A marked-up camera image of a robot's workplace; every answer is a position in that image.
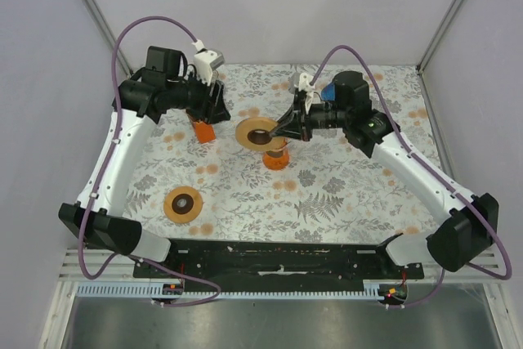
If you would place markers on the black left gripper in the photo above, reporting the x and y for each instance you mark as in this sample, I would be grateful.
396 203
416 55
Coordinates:
211 110

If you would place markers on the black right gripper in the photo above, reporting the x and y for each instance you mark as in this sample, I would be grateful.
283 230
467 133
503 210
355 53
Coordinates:
300 109

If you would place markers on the orange coffee filter box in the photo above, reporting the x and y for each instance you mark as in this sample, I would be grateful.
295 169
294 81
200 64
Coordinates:
204 132

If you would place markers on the bamboo ring dripper stand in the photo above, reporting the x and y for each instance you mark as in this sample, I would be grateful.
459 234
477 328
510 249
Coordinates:
254 134

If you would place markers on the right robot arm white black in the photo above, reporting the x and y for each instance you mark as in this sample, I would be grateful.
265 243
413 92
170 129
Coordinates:
466 221

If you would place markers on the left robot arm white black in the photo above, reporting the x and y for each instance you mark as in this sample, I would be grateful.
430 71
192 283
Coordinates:
166 82

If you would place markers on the blue cone dripper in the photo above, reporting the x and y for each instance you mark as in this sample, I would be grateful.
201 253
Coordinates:
328 92

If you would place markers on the floral patterned table mat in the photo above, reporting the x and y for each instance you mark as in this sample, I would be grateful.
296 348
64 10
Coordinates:
330 192

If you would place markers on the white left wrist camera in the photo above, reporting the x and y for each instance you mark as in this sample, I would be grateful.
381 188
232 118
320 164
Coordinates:
206 62

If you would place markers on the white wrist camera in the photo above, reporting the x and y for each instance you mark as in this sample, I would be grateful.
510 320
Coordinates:
302 82
206 62

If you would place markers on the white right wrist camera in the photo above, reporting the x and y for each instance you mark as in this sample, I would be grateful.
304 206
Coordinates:
302 82

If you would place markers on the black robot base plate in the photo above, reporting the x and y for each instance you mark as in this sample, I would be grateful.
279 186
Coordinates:
279 266

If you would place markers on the light blue cable duct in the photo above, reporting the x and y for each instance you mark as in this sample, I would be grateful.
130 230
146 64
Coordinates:
161 291

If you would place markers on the aluminium frame post left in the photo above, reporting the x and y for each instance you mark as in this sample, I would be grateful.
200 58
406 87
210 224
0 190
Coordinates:
98 18

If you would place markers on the aluminium frame post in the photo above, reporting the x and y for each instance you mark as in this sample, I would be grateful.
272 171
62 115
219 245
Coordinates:
98 18
442 29

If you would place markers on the aluminium rail front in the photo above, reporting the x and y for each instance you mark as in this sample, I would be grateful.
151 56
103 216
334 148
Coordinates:
121 268

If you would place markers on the aluminium frame post right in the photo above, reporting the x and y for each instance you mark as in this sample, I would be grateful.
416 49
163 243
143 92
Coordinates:
442 29

